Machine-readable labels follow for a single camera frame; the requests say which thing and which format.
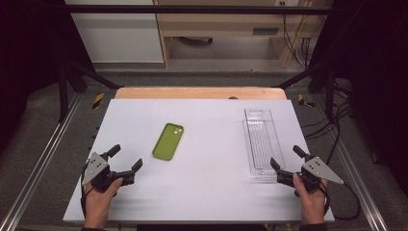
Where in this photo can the white cabinet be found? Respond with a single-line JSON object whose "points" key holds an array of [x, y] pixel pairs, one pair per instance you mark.
{"points": [[118, 35]]}

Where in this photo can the black horizontal frame bar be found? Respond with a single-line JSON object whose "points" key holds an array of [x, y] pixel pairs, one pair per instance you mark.
{"points": [[192, 9]]}

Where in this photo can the person's right hand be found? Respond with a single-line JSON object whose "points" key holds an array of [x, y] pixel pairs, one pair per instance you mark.
{"points": [[312, 205]]}

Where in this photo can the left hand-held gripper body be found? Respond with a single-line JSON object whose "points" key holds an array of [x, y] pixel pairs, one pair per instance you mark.
{"points": [[95, 164]]}

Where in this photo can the green phone case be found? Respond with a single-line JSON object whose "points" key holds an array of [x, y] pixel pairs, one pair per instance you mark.
{"points": [[167, 142]]}

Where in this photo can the black metal frame strut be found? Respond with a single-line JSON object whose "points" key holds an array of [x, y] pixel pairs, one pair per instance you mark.
{"points": [[320, 75], [81, 75]]}

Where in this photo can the white board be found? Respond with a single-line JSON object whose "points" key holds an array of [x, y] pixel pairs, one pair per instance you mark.
{"points": [[205, 186]]}

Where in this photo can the person's left hand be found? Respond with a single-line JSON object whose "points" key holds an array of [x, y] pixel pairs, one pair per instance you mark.
{"points": [[97, 205]]}

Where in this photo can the light wooden desk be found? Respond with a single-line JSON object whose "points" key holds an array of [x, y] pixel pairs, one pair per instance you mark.
{"points": [[221, 24]]}

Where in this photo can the clear plastic tray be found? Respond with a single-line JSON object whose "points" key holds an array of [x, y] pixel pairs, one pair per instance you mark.
{"points": [[263, 144]]}

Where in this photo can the wooden table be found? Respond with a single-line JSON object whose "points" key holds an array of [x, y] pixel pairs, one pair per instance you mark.
{"points": [[192, 93]]}

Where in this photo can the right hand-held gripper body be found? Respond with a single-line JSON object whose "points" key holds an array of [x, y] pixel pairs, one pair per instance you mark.
{"points": [[317, 168]]}

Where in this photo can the aluminium rail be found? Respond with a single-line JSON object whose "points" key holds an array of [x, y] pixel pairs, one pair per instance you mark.
{"points": [[356, 173], [41, 160]]}

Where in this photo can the yellow clamp left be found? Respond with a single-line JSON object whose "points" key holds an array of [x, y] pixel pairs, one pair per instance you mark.
{"points": [[98, 100]]}

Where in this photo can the dark curtain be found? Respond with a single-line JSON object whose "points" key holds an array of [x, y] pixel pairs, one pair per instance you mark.
{"points": [[29, 57], [375, 80]]}

